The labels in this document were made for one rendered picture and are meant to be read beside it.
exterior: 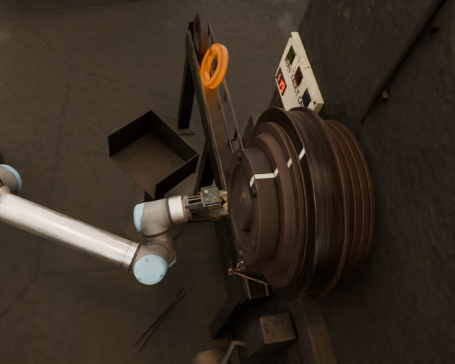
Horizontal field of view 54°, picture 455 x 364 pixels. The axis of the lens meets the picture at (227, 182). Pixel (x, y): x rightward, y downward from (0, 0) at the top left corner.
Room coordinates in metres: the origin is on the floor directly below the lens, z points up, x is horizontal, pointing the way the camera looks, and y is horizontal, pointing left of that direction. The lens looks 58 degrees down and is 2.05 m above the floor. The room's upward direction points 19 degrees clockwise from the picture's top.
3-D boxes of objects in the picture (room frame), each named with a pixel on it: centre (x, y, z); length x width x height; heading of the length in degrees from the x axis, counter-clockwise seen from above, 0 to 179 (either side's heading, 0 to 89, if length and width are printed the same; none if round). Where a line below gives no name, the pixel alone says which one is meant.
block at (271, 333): (0.39, -0.27, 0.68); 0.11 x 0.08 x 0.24; 117
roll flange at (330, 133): (0.63, -0.23, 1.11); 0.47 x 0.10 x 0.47; 27
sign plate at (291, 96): (0.94, -0.10, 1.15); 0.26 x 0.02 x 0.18; 27
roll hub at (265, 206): (0.55, -0.07, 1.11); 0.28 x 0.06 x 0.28; 27
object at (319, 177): (0.59, -0.15, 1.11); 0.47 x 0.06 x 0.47; 27
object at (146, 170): (0.89, 0.29, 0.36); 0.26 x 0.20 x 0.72; 62
